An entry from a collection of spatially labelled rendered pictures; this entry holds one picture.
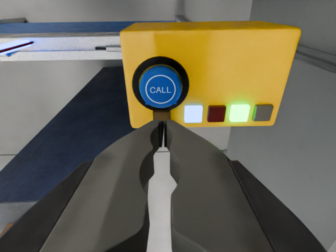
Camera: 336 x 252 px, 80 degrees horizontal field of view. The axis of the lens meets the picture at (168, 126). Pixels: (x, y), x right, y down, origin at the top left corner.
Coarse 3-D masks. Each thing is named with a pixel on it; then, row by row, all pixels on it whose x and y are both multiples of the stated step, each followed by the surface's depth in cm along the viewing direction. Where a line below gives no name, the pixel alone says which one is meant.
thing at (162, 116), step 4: (152, 112) 21; (156, 112) 21; (160, 112) 21; (164, 112) 21; (168, 112) 21; (156, 116) 21; (160, 116) 21; (164, 116) 21; (168, 116) 21; (164, 120) 21
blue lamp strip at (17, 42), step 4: (16, 40) 36; (20, 40) 36; (24, 40) 36; (28, 40) 36; (0, 44) 32; (4, 44) 32; (8, 44) 32; (12, 44) 32; (16, 44) 33; (0, 48) 30
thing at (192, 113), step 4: (184, 108) 21; (188, 108) 20; (192, 108) 20; (196, 108) 20; (200, 108) 20; (184, 112) 21; (188, 112) 21; (192, 112) 21; (196, 112) 21; (200, 112) 21; (184, 116) 21; (188, 116) 21; (192, 116) 21; (196, 116) 21; (200, 116) 21; (184, 120) 21; (188, 120) 21; (192, 120) 21; (196, 120) 21; (200, 120) 21
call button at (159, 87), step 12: (144, 72) 19; (156, 72) 18; (168, 72) 18; (144, 84) 19; (156, 84) 19; (168, 84) 19; (180, 84) 19; (144, 96) 19; (156, 96) 19; (168, 96) 19
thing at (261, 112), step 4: (256, 104) 21; (260, 104) 21; (264, 104) 21; (268, 104) 21; (256, 108) 20; (260, 108) 20; (264, 108) 20; (268, 108) 20; (272, 108) 20; (256, 112) 21; (260, 112) 21; (264, 112) 21; (268, 112) 21; (252, 116) 21; (256, 116) 21; (260, 116) 21; (264, 116) 21; (268, 116) 21; (256, 120) 21; (260, 120) 21; (264, 120) 21; (268, 120) 21
